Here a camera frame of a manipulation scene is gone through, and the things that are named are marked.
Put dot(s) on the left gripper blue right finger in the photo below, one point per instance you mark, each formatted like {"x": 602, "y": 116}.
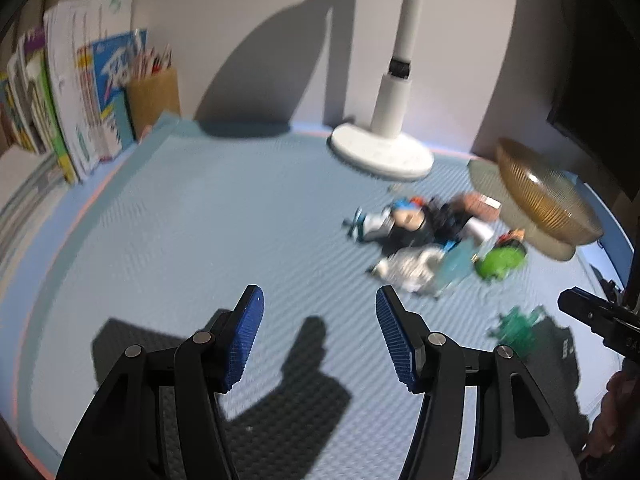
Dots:
{"x": 404, "y": 333}

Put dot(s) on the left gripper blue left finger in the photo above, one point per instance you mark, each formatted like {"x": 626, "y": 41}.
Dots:
{"x": 240, "y": 332}

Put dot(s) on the clear white gear toy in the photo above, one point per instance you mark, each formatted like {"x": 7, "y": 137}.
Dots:
{"x": 410, "y": 269}

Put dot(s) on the light blue crystal toy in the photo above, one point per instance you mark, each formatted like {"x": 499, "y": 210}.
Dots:
{"x": 455, "y": 267}

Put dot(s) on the teal translucent toy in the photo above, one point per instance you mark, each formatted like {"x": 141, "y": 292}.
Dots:
{"x": 515, "y": 329}

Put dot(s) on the black round head figurine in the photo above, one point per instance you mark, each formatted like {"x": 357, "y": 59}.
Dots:
{"x": 411, "y": 228}

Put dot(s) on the green translucent toy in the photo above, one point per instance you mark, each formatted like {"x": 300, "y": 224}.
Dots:
{"x": 499, "y": 262}

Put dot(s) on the black orange figurine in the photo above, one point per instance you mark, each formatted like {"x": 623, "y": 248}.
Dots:
{"x": 513, "y": 238}

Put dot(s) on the orange cigarette box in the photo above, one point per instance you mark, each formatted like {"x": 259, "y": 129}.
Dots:
{"x": 478, "y": 205}

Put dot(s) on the person right hand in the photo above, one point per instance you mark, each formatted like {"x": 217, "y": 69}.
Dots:
{"x": 601, "y": 439}

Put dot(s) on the white blue robot figurine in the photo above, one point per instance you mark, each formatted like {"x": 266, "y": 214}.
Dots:
{"x": 364, "y": 227}

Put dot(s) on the light blue textured desk mat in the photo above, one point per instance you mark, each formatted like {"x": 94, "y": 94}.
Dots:
{"x": 156, "y": 243}

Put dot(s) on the amber ribbed glass bowl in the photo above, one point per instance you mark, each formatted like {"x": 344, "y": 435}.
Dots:
{"x": 547, "y": 196}

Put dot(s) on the white desk lamp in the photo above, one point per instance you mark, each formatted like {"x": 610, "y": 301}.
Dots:
{"x": 383, "y": 148}

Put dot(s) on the black monitor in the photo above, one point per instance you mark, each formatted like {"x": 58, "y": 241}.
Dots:
{"x": 597, "y": 101}

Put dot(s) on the stack of flat books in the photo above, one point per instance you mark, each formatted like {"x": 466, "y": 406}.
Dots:
{"x": 27, "y": 179}

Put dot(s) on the brown pencil holder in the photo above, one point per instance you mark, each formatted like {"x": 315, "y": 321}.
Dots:
{"x": 152, "y": 90}

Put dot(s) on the upright books row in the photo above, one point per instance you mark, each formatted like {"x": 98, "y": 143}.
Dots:
{"x": 62, "y": 88}

